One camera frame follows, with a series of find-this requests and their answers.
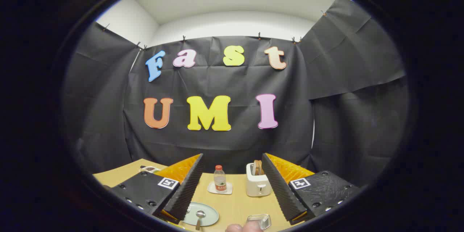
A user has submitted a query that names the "metal spoon with brown handle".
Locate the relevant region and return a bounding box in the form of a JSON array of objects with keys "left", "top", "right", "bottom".
[{"left": 195, "top": 210, "right": 206, "bottom": 231}]

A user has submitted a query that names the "clear bottle with red cap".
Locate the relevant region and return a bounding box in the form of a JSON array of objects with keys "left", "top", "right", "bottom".
[{"left": 214, "top": 165, "right": 228, "bottom": 192}]

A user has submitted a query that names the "clear square glass dish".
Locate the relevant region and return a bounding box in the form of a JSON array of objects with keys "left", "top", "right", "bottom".
[{"left": 246, "top": 214, "right": 272, "bottom": 230}]

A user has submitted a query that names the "white toaster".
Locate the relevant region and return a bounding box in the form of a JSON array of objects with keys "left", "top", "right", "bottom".
[{"left": 246, "top": 162, "right": 272, "bottom": 197}]

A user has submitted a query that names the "white square coaster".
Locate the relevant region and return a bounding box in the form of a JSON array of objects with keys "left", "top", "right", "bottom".
[{"left": 207, "top": 181, "right": 233, "bottom": 195}]

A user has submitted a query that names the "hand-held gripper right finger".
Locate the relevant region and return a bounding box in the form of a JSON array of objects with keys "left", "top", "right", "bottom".
[{"left": 261, "top": 153, "right": 362, "bottom": 225}]

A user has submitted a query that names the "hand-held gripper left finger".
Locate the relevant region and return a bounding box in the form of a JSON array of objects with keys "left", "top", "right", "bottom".
[{"left": 103, "top": 153, "right": 204, "bottom": 224}]

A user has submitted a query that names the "pale green plate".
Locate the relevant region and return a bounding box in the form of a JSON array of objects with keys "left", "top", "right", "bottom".
[{"left": 181, "top": 202, "right": 219, "bottom": 227}]

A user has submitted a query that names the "black backdrop cloth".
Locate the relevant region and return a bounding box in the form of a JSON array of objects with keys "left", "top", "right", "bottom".
[{"left": 62, "top": 0, "right": 410, "bottom": 189}]

